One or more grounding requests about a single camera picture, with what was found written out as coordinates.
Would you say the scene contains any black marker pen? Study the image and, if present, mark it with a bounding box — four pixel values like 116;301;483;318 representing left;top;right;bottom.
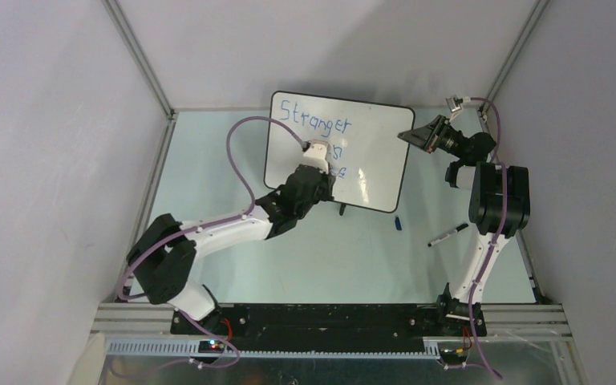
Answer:
427;222;468;248

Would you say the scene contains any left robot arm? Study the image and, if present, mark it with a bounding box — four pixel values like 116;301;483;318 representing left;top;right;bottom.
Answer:
127;164;335;334

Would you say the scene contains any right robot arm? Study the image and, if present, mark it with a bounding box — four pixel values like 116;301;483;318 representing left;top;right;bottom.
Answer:
398;115;530;335

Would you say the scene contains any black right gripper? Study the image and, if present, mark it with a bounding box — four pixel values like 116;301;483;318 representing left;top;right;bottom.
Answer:
399;114;468;160

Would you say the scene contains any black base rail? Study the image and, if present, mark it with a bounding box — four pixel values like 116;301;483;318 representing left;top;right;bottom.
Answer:
201;303;470;352

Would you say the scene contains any white whiteboard black frame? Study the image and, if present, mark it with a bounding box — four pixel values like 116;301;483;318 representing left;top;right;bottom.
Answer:
264;91;415;213

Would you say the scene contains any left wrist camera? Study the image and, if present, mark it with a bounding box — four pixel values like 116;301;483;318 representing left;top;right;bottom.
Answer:
298;140;330;174

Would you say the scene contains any grey cable duct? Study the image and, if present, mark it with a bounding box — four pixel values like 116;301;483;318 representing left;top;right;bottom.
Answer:
106;338;440;360

